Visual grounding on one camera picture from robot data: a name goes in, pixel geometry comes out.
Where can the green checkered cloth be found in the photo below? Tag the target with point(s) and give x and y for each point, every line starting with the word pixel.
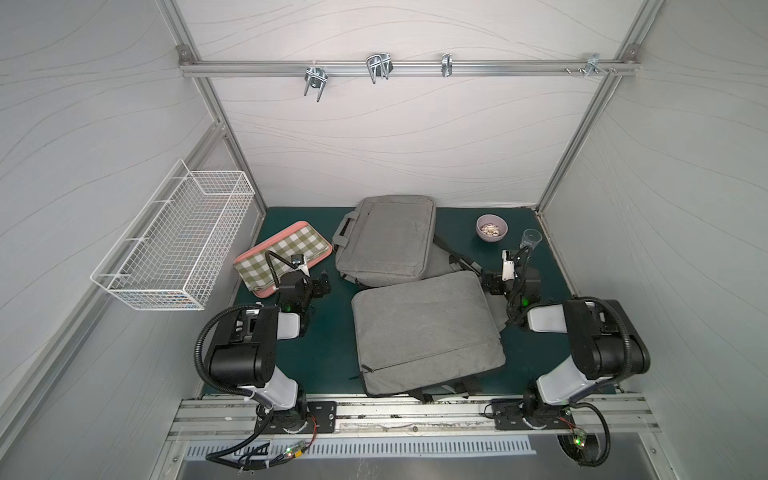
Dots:
pixel 279 258

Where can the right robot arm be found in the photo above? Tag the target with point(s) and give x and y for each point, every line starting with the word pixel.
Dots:
pixel 605 347

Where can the aluminium crossbar rail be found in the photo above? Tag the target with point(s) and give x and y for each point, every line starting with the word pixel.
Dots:
pixel 626 66

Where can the grey zippered laptop bag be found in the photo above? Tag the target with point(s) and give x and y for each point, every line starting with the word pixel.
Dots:
pixel 386 240

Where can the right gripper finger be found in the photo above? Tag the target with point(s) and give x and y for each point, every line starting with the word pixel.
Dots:
pixel 491 283
pixel 509 265

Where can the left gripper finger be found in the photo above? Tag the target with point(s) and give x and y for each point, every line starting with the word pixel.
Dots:
pixel 299 263
pixel 321 285

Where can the clear plastic cup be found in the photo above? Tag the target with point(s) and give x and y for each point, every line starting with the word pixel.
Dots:
pixel 530 239

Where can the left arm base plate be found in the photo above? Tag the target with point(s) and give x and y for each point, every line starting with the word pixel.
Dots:
pixel 321 417

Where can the pink bowl with contents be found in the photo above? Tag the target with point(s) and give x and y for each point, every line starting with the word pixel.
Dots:
pixel 491 228

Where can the white wire basket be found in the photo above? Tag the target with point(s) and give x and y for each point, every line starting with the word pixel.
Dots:
pixel 170 255

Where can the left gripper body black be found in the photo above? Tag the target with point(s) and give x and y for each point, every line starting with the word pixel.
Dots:
pixel 316 285

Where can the metal hook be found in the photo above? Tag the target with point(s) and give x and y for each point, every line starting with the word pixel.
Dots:
pixel 592 67
pixel 446 65
pixel 379 65
pixel 315 78

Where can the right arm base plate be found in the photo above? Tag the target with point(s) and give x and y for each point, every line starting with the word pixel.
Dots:
pixel 510 415

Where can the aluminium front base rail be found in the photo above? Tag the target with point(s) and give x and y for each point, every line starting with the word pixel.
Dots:
pixel 219 417

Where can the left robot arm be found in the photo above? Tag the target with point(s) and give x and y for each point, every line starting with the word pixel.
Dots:
pixel 236 351

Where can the white slotted cable duct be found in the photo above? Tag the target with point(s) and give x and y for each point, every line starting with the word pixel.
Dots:
pixel 381 447

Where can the grey laptop sleeve bag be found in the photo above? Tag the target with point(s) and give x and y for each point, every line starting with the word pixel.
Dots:
pixel 423 334

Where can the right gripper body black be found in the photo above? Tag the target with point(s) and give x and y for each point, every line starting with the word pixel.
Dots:
pixel 495 283

